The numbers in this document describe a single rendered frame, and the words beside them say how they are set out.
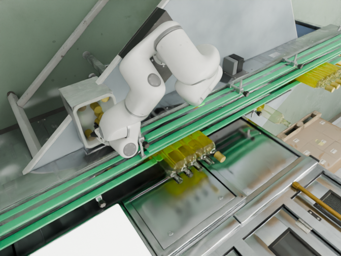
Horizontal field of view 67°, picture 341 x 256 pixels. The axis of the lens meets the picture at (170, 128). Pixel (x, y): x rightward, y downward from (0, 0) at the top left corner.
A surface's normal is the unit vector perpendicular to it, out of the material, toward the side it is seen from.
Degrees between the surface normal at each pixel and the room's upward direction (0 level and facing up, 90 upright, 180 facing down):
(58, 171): 90
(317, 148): 90
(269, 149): 90
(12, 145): 90
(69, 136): 0
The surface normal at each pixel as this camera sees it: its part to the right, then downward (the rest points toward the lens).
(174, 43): -0.14, -0.05
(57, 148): 0.58, 0.52
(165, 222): -0.03, -0.76
